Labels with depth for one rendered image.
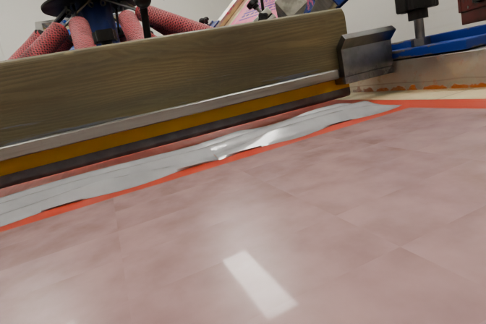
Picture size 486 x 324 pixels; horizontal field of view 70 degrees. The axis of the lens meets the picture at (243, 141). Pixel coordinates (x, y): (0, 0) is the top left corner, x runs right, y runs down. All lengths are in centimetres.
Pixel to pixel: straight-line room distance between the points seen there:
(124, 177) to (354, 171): 15
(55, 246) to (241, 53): 25
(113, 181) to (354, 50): 29
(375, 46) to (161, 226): 34
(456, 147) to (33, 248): 21
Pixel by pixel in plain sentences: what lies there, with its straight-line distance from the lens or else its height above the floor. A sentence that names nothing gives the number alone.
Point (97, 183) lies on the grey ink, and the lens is 25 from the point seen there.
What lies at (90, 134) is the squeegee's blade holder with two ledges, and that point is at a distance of 31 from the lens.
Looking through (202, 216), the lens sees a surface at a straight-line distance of 16.
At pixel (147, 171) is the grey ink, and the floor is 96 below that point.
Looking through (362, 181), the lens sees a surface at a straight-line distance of 17.
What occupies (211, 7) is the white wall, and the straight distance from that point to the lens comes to 484.
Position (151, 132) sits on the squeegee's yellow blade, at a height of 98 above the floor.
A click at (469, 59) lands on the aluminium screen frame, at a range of 39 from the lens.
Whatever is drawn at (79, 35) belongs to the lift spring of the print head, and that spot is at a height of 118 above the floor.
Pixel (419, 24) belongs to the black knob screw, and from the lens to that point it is 45.
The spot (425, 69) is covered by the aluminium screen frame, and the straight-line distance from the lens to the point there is 42.
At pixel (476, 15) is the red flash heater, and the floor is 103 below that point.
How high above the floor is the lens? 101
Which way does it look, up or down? 11 degrees down
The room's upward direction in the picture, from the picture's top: 12 degrees counter-clockwise
